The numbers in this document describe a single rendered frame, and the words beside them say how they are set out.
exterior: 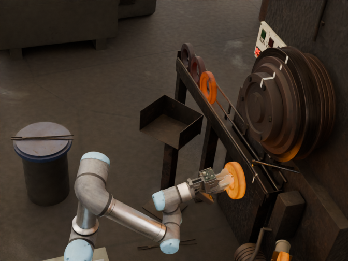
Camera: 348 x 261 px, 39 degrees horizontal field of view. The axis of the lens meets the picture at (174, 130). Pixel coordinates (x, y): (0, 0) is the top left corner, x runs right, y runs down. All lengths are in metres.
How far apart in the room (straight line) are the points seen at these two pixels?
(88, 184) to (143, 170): 1.44
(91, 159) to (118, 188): 1.23
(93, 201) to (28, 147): 1.03
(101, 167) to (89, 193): 0.12
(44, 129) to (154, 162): 0.81
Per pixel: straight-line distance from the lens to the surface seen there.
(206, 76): 2.78
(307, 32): 2.10
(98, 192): 1.85
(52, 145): 2.81
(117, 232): 2.92
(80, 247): 2.18
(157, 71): 4.20
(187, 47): 3.06
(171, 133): 2.62
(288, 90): 1.91
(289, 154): 2.01
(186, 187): 2.01
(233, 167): 2.05
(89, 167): 1.90
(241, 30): 5.00
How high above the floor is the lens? 2.29
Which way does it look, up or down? 40 degrees down
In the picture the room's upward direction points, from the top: 6 degrees clockwise
